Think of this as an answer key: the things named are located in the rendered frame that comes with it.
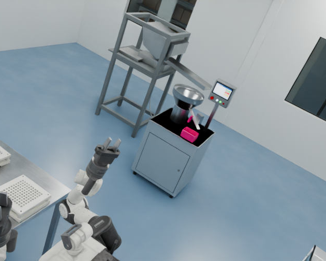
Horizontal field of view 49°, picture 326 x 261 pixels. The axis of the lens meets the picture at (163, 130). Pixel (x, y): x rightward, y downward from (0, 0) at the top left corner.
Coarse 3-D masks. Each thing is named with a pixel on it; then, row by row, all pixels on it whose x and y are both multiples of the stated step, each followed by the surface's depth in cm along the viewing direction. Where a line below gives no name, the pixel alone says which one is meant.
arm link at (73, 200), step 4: (72, 192) 175; (68, 196) 178; (72, 196) 175; (76, 196) 174; (80, 196) 173; (64, 200) 179; (68, 200) 180; (72, 200) 177; (76, 200) 176; (80, 200) 177; (64, 204) 179; (68, 204) 179; (72, 204) 180; (76, 204) 181; (80, 204) 182; (84, 204) 184; (68, 208) 178; (72, 208) 179; (68, 212) 177
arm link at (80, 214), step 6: (84, 198) 185; (60, 204) 180; (60, 210) 181; (66, 210) 177; (78, 210) 177; (84, 210) 177; (66, 216) 178; (72, 216) 177; (78, 216) 174; (84, 216) 172; (90, 216) 171; (72, 222) 177; (78, 222) 174
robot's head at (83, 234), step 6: (84, 222) 146; (84, 228) 142; (90, 228) 144; (72, 234) 139; (78, 234) 140; (84, 234) 141; (90, 234) 144; (78, 240) 138; (84, 240) 142; (78, 246) 143
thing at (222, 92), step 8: (216, 80) 381; (216, 88) 383; (224, 88) 379; (232, 88) 375; (216, 96) 386; (224, 96) 382; (232, 96) 383; (216, 104) 393; (224, 104) 384; (208, 120) 403
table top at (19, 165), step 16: (0, 144) 253; (16, 160) 246; (0, 176) 228; (16, 176) 233; (32, 176) 238; (48, 176) 243; (48, 192) 230; (64, 192) 235; (48, 208) 222; (16, 224) 201
